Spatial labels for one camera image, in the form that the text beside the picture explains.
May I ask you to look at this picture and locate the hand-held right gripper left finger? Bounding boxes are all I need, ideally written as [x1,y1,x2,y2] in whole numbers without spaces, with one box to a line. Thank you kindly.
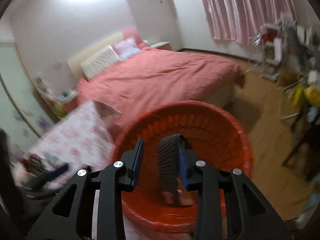
[27,137,145,240]

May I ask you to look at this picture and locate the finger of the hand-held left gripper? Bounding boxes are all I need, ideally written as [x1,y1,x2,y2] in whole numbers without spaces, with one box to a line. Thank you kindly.
[32,164,69,190]

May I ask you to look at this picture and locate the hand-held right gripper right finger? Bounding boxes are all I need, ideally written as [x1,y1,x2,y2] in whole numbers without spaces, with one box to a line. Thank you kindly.
[176,140,293,240]

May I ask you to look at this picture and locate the black dotted cloth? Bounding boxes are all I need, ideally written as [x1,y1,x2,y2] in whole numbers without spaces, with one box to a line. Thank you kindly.
[156,134,187,195]

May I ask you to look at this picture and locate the red plastic laundry basket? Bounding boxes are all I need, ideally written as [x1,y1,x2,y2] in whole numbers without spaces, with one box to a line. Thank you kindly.
[114,100,253,233]

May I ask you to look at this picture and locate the floral pink tablecloth table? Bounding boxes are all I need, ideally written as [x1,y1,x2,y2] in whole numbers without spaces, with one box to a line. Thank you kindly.
[10,100,125,240]

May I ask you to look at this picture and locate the pink nightstand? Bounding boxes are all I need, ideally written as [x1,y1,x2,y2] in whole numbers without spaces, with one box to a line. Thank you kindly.
[57,90,80,115]

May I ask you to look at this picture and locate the stack of plush toys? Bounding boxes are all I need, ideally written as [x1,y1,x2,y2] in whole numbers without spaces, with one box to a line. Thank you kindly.
[36,76,65,118]

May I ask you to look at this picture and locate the bed with coral duvet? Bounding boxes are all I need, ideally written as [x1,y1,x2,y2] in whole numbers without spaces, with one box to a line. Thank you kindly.
[75,42,245,135]

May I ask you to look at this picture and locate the flower print sliding wardrobe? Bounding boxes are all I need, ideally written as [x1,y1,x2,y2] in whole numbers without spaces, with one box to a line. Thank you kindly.
[0,42,58,140]

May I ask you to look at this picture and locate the white patterned pillow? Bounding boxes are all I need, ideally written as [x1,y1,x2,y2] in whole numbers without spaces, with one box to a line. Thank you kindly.
[80,45,120,79]

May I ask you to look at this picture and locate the pink striped pillow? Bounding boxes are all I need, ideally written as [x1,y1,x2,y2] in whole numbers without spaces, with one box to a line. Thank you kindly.
[112,37,140,60]

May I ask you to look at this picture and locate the white nightstand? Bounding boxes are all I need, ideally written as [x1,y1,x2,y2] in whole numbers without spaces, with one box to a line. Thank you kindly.
[150,41,172,52]

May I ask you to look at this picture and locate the beige and pink headboard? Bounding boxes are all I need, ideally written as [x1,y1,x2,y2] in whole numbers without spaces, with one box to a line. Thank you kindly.
[67,27,140,80]

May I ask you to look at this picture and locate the dark wooden chair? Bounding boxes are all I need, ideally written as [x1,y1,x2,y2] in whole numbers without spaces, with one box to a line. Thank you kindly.
[282,105,320,180]

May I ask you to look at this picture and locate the yellow plastic container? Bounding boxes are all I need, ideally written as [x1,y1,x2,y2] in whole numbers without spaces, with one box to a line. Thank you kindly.
[292,85,320,105]

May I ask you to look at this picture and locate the pink striped curtain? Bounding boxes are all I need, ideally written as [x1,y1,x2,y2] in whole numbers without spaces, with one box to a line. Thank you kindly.
[194,0,298,44]

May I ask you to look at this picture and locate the white wire rack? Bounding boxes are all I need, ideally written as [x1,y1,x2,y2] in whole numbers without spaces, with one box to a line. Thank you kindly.
[260,22,288,80]

